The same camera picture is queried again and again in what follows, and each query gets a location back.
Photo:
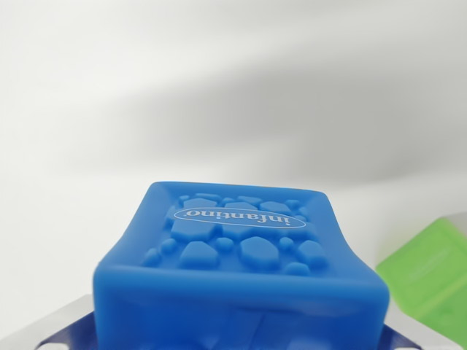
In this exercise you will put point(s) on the blue embossed soft cube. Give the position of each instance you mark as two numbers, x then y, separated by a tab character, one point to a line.
233	284

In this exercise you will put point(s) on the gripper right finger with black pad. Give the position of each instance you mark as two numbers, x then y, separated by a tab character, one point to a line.
405	330

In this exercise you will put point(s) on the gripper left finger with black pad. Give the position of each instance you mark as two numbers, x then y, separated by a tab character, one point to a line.
73	328

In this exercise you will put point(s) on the green embossed soft cube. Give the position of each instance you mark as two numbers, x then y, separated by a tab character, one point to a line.
430	277

